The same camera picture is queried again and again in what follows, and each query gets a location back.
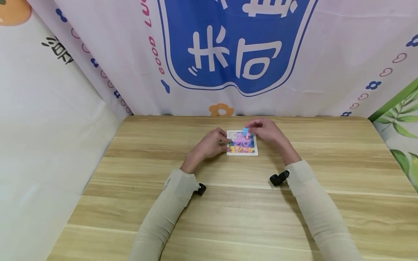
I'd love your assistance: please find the person's left hand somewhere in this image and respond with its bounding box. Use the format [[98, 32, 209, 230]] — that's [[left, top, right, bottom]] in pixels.
[[188, 128, 232, 166]]

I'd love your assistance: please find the colourful square puzzle board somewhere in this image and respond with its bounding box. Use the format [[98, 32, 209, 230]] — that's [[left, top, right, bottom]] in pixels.
[[226, 130, 259, 156]]

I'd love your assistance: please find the person's right hand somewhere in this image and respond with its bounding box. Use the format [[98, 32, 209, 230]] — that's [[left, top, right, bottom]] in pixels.
[[245, 118, 296, 157]]

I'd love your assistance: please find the person's right forearm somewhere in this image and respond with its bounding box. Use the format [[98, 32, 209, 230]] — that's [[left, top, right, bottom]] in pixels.
[[281, 149, 365, 261]]

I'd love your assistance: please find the person's left forearm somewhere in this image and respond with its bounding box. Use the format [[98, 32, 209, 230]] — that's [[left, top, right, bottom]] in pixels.
[[128, 159, 200, 261]]

